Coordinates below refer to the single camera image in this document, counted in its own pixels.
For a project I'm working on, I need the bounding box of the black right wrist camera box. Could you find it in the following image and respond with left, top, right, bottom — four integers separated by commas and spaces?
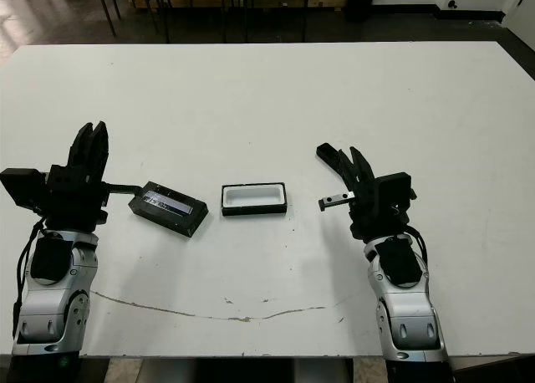
377, 171, 419, 207

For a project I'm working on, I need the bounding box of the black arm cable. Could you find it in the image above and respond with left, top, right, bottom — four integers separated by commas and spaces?
12, 219, 47, 317
400, 222, 430, 275

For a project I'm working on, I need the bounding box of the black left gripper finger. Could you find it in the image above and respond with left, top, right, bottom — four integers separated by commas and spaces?
92, 120, 112, 181
68, 122, 95, 171

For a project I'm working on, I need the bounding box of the black metal furniture leg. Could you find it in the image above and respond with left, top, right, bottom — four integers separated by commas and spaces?
94, 0, 122, 37

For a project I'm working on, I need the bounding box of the white door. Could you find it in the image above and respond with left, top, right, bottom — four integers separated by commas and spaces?
502, 0, 535, 28

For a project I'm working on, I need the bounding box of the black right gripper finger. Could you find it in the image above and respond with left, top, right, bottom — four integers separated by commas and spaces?
349, 146, 380, 184
338, 147, 369, 191

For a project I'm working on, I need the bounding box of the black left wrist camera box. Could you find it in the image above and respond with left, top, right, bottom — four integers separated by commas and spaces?
0, 168, 48, 212

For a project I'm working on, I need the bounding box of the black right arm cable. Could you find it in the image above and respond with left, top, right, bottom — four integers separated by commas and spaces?
400, 222, 430, 275

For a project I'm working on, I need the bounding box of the black box lid with window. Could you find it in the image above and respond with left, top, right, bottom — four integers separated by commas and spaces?
127, 181, 209, 237

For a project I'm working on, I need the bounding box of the black box base white insert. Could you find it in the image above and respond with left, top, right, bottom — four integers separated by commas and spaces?
220, 181, 288, 217

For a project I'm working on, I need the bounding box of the black trash bin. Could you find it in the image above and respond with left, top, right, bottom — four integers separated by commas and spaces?
345, 0, 380, 23

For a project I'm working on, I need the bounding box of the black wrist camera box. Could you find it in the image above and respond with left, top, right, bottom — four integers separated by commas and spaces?
0, 168, 48, 212
377, 171, 419, 207

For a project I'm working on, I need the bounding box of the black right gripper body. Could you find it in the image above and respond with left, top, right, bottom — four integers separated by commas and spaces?
318, 181, 410, 242

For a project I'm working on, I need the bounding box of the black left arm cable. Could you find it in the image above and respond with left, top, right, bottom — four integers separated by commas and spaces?
12, 219, 47, 317

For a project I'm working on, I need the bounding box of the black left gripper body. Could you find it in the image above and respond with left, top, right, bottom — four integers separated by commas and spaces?
41, 163, 144, 233

